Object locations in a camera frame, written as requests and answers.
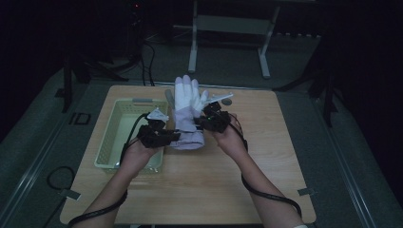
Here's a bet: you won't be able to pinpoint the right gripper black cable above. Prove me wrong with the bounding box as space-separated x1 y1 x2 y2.
229 115 303 220

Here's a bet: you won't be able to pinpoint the black floor cable loop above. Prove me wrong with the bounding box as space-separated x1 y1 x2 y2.
47 165 77 191

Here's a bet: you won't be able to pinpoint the white metal stand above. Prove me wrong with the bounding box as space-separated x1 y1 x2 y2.
173 0 281 80

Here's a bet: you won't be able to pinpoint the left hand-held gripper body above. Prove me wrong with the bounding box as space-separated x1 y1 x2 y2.
136 107 170 149

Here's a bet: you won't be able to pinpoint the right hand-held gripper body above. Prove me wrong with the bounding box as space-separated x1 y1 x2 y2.
202 92 235 133

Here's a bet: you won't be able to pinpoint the black hanging cables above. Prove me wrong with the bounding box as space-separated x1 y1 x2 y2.
139 41 157 87

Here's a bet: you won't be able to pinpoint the person's left hand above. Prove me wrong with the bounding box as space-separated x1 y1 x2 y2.
121 137 164 174

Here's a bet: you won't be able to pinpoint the pale green plastic basket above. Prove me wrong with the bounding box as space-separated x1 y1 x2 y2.
93 98 169 175

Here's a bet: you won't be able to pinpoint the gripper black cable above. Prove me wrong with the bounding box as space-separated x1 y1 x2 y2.
67 112 150 227
229 115 303 220

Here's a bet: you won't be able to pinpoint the white and lavender glove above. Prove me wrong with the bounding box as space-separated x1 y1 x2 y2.
170 74 211 151

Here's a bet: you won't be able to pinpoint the grey tape piece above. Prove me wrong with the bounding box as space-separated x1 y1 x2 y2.
297 187 317 197
60 188 82 201

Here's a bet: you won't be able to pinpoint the black tripod stand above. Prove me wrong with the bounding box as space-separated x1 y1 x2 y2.
275 28 346 127
55 55 129 113

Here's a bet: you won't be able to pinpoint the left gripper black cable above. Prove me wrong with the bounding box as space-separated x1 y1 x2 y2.
67 112 150 227

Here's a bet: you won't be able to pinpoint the person's right hand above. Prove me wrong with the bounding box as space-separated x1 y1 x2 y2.
210 113 250 160

